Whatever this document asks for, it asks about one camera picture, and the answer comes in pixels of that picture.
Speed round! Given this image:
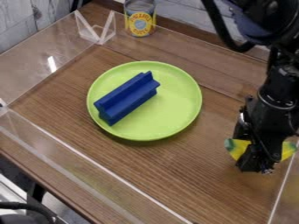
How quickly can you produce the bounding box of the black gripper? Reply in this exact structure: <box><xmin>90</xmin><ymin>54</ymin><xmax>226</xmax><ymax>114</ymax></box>
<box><xmin>233</xmin><ymin>96</ymin><xmax>299</xmax><ymax>174</ymax></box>

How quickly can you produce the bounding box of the yellow toy banana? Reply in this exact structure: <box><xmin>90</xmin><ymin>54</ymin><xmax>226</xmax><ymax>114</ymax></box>
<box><xmin>225</xmin><ymin>138</ymin><xmax>298</xmax><ymax>160</ymax></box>

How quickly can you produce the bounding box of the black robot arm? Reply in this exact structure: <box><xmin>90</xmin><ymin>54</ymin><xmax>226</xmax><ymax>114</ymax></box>
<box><xmin>225</xmin><ymin>0</ymin><xmax>299</xmax><ymax>173</ymax></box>

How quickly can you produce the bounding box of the green round plate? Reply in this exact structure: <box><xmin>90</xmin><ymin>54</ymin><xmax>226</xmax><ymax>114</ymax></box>
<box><xmin>86</xmin><ymin>60</ymin><xmax>203</xmax><ymax>141</ymax></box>

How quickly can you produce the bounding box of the blue plastic block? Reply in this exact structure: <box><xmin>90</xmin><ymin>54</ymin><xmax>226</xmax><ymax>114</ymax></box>
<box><xmin>94</xmin><ymin>71</ymin><xmax>161</xmax><ymax>126</ymax></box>

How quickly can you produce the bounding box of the yellow labelled tin can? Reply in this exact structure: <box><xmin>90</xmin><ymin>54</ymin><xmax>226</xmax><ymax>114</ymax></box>
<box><xmin>124</xmin><ymin>0</ymin><xmax>157</xmax><ymax>38</ymax></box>

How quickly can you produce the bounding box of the black chair part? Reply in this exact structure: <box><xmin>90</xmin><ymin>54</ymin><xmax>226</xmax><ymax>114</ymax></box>
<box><xmin>0</xmin><ymin>200</ymin><xmax>63</xmax><ymax>224</ymax></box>

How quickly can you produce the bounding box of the black cable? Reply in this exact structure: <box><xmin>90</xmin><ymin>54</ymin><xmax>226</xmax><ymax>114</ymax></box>
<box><xmin>201</xmin><ymin>0</ymin><xmax>257</xmax><ymax>53</ymax></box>

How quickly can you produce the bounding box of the clear acrylic front wall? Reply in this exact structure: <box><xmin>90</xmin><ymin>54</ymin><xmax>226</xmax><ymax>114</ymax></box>
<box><xmin>0</xmin><ymin>99</ymin><xmax>193</xmax><ymax>224</ymax></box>

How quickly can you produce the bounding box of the clear acrylic triangular bracket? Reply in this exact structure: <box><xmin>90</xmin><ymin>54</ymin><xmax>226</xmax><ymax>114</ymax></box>
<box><xmin>75</xmin><ymin>10</ymin><xmax>118</xmax><ymax>46</ymax></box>

